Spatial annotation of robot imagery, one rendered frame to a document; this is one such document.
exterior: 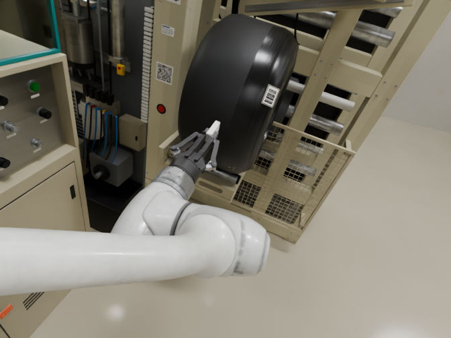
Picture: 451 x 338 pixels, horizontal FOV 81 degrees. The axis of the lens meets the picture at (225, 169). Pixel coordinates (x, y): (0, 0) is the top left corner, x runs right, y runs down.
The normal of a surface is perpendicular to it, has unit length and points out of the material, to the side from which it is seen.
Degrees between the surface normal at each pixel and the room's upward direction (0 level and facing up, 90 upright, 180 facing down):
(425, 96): 90
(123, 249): 25
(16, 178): 0
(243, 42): 33
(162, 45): 90
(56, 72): 90
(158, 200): 9
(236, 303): 0
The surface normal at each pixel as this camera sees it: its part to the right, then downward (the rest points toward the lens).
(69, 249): 0.59, -0.54
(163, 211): -0.01, -0.65
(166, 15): -0.33, 0.53
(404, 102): -0.05, 0.61
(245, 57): -0.05, -0.20
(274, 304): 0.22, -0.76
